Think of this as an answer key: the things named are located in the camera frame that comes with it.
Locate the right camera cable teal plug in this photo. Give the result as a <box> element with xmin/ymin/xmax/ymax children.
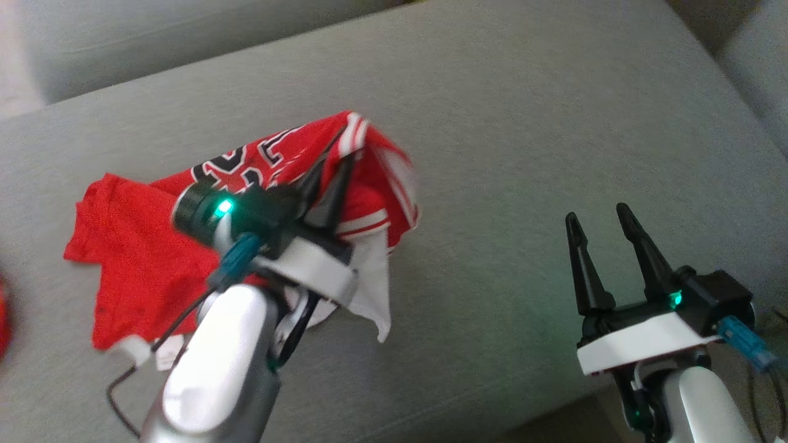
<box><xmin>717</xmin><ymin>316</ymin><xmax>788</xmax><ymax>443</ymax></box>

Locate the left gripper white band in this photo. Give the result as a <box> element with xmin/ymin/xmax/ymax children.
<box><xmin>251</xmin><ymin>128</ymin><xmax>361</xmax><ymax>307</ymax></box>

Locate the red basketball jersey white trim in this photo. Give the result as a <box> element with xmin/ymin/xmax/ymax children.
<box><xmin>63</xmin><ymin>111</ymin><xmax>421</xmax><ymax>370</ymax></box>

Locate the left camera cable teal plug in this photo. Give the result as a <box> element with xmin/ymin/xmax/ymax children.
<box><xmin>106</xmin><ymin>233</ymin><xmax>264</xmax><ymax>439</ymax></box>

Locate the large grey sofa ottoman seat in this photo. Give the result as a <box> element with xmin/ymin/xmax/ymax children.
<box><xmin>0</xmin><ymin>0</ymin><xmax>788</xmax><ymax>443</ymax></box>

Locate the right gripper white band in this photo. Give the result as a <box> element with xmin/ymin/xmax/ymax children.
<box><xmin>565</xmin><ymin>202</ymin><xmax>720</xmax><ymax>377</ymax></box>

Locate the camera cable teal plug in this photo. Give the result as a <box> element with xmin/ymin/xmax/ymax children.
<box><xmin>106</xmin><ymin>233</ymin><xmax>264</xmax><ymax>439</ymax></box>
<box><xmin>717</xmin><ymin>316</ymin><xmax>788</xmax><ymax>443</ymax></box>

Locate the red shorts white trim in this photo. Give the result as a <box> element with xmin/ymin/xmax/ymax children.
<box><xmin>0</xmin><ymin>274</ymin><xmax>12</xmax><ymax>361</ymax></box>

